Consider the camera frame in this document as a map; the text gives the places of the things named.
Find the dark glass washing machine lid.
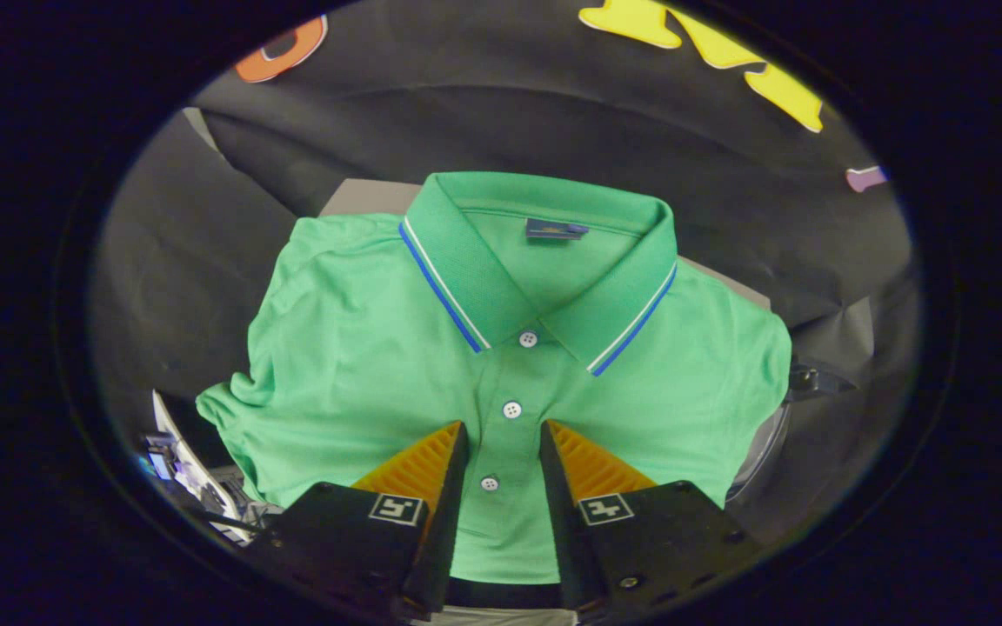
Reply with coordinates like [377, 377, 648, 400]
[725, 363, 858, 507]

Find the beige cabinet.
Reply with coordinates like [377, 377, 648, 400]
[318, 177, 773, 312]

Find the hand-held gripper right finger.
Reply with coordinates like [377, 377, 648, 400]
[538, 418, 768, 623]

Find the green polo shirt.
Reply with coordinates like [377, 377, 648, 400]
[195, 171, 793, 585]

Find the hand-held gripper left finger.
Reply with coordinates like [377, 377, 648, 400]
[249, 421, 472, 621]

